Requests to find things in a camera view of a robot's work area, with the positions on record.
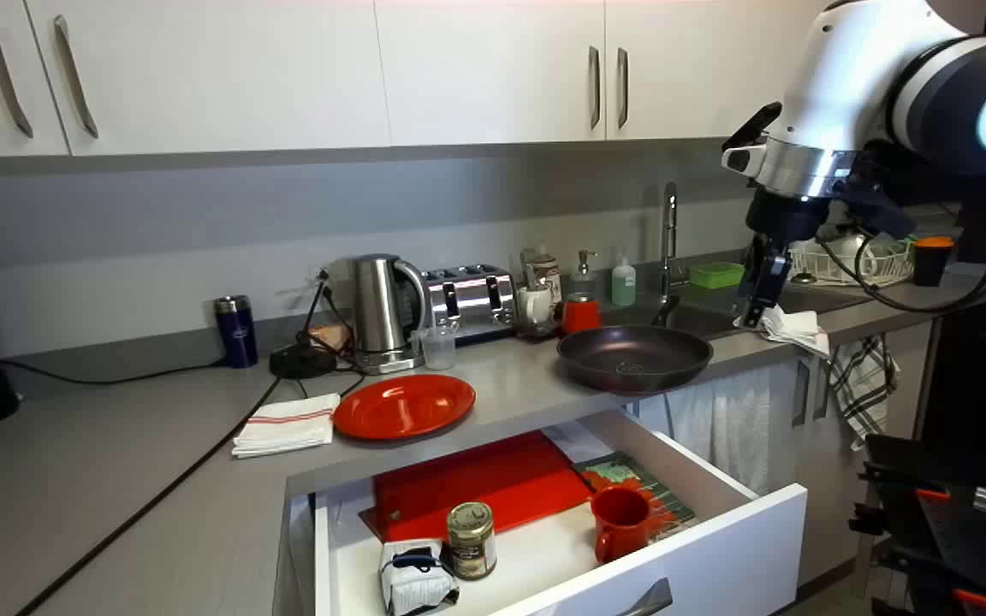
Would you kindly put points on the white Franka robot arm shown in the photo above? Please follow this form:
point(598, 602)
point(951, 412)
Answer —
point(857, 70)

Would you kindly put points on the green patterned mat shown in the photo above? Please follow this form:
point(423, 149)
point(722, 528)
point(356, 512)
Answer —
point(630, 469)

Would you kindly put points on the patterned ceramic jar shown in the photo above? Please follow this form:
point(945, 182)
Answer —
point(541, 267)

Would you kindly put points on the black power adapter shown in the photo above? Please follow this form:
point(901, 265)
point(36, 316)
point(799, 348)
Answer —
point(302, 361)

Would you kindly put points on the white crumpled cloth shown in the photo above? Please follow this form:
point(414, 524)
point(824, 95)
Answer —
point(794, 329)

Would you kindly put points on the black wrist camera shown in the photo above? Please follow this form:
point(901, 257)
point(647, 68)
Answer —
point(865, 206)

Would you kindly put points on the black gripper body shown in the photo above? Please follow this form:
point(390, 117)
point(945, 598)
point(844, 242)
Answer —
point(790, 224)

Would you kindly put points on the white open drawer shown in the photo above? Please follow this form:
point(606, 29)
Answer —
point(735, 548)

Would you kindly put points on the white ceramic mug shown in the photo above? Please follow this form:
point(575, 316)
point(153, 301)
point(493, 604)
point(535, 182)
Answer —
point(533, 309)

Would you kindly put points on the glass jar with gold lid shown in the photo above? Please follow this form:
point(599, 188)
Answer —
point(470, 542)

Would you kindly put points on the red plate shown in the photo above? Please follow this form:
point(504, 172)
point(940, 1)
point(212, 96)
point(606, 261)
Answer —
point(406, 408)

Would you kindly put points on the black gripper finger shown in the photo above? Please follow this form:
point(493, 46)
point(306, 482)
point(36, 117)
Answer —
point(755, 309)
point(779, 277)

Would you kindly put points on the blue travel mug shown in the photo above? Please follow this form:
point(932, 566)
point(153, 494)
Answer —
point(237, 329)

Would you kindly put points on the black cup with orange rim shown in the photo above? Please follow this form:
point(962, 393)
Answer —
point(932, 261)

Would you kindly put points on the clear pump dispenser bottle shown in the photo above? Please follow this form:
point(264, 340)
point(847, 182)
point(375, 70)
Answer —
point(578, 279)

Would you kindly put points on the black camera on stand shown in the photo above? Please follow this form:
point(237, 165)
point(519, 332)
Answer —
point(751, 127)

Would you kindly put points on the steel sink faucet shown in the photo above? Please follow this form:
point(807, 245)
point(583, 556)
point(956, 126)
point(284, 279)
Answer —
point(669, 245)

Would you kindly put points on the steel electric kettle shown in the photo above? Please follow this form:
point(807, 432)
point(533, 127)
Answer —
point(382, 309)

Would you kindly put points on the green soap bottle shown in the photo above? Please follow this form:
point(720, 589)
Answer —
point(624, 287)

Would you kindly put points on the steel four-slot toaster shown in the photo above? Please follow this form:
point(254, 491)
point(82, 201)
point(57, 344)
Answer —
point(470, 301)

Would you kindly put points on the black frying pan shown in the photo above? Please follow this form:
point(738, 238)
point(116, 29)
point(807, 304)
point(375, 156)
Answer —
point(636, 361)

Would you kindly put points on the black stand with orange clamps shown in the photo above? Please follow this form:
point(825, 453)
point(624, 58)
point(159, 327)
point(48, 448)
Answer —
point(951, 524)

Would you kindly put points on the white hanging curtain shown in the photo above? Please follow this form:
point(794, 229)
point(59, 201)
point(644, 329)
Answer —
point(720, 421)

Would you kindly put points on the green sponge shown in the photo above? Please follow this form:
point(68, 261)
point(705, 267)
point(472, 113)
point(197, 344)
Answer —
point(715, 277)

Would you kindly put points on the steel sink basin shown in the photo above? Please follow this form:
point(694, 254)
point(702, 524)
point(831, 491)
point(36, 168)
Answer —
point(824, 301)

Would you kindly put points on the white towel with red stripe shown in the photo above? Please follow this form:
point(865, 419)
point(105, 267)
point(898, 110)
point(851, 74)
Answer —
point(284, 427)

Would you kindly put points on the white wrapped packet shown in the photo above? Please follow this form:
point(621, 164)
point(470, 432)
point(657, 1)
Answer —
point(414, 582)

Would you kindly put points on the red mug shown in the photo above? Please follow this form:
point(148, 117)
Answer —
point(621, 524)

